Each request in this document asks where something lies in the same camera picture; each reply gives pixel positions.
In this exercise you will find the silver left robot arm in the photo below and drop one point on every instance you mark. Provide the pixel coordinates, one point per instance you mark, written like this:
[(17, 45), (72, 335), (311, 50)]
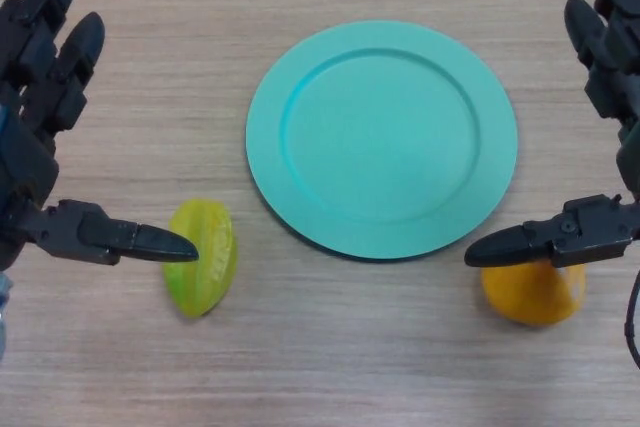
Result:
[(3, 312)]

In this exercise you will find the orange fruit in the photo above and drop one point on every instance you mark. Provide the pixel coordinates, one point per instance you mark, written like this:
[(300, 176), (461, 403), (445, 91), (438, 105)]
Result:
[(530, 297)]

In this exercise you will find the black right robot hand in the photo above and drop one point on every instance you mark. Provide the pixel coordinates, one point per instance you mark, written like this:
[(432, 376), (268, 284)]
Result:
[(600, 232)]

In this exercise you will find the yellow-green starfruit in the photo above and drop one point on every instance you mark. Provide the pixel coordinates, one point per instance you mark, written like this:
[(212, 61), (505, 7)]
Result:
[(205, 282)]

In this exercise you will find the green round plate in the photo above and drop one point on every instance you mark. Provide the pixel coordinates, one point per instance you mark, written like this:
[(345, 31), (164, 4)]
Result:
[(380, 147)]

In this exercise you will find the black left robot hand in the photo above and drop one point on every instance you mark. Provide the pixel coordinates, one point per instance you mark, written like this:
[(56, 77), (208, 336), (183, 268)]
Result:
[(30, 107)]

